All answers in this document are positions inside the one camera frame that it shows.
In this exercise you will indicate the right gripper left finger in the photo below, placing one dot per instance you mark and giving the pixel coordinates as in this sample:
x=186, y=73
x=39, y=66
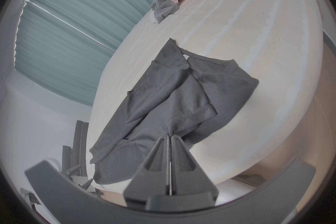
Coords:
x=154, y=167

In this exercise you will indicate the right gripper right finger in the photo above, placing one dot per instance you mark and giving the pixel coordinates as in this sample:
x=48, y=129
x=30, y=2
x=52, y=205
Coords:
x=183, y=167

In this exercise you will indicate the black T-shirt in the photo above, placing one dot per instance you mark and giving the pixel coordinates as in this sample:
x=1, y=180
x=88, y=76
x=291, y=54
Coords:
x=170, y=91

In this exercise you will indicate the bed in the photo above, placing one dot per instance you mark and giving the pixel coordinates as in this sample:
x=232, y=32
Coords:
x=262, y=47

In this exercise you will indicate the dark grey chest of drawers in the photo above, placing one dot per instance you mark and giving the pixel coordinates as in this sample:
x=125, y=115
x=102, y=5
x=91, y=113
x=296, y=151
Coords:
x=78, y=144

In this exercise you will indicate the grey garment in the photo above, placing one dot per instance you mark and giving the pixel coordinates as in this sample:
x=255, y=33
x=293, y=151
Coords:
x=164, y=9

